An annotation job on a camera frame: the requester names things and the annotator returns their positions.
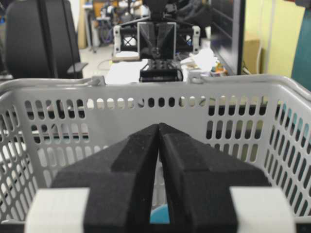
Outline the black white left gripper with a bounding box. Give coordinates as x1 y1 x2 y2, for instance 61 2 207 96
113 17 201 82

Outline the grey plastic shopping basket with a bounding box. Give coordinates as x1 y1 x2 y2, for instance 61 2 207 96
0 75 311 222

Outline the cardboard box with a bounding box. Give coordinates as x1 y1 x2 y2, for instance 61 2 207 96
242 33 261 74

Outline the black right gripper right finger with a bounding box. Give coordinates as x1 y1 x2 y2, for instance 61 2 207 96
158 123 297 233

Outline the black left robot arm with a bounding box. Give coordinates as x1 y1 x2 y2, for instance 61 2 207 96
24 0 200 233

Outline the white crumpled plastic bag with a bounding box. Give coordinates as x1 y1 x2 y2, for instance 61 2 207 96
180 48 218 72

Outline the blue round object in basket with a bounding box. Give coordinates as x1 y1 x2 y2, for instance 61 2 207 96
150 204 170 224

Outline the black computer monitor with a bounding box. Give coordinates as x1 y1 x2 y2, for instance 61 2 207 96
210 0 246 75

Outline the black office chair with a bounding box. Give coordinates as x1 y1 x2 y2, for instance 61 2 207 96
4 0 87 79

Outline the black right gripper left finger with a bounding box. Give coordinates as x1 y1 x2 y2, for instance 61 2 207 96
25 123 160 233

